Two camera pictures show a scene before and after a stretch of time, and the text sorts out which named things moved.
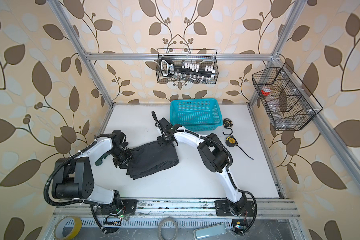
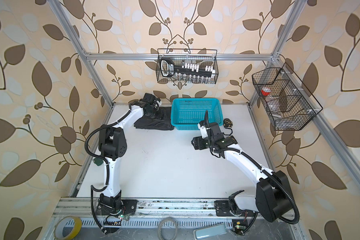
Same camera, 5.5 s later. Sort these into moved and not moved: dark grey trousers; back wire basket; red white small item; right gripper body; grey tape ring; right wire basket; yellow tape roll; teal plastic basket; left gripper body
Moved: left gripper body; dark grey trousers; right gripper body
Not moved: yellow tape roll; red white small item; right wire basket; back wire basket; grey tape ring; teal plastic basket
